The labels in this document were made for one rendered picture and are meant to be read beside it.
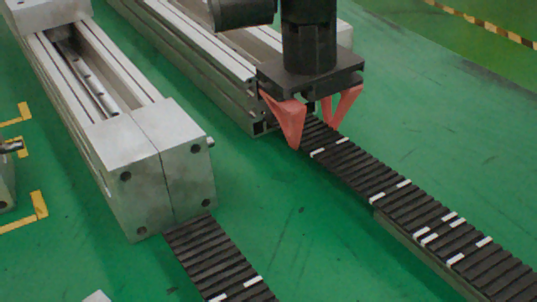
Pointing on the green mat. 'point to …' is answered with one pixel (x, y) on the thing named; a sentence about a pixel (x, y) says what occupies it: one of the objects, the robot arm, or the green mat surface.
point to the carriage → (47, 16)
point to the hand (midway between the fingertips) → (311, 133)
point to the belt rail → (430, 260)
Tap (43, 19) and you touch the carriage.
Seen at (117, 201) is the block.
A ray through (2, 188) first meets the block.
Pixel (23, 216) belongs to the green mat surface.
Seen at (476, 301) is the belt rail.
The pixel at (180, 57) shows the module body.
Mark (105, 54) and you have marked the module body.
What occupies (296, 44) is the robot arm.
